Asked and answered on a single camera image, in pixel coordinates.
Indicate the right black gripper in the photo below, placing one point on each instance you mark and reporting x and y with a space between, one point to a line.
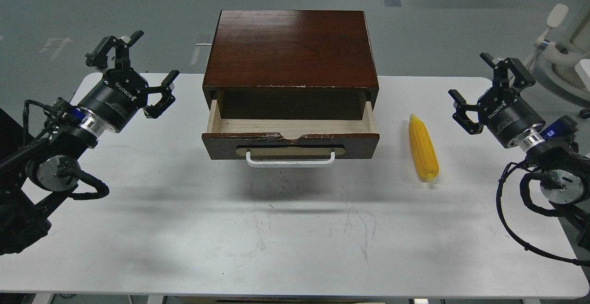
500 109

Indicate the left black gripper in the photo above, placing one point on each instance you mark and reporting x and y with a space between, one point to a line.
113 98

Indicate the yellow corn cob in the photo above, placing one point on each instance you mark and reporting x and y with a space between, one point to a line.
422 150

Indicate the wooden drawer with white handle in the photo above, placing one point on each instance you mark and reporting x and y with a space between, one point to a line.
290 143

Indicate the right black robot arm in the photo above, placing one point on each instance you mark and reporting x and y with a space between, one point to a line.
557 176

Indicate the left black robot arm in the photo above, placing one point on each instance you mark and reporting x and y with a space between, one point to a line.
39 157

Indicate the white office chair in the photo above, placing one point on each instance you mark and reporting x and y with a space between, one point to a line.
562 66

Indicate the dark wooden cabinet box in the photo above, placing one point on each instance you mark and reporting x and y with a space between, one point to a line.
301 49

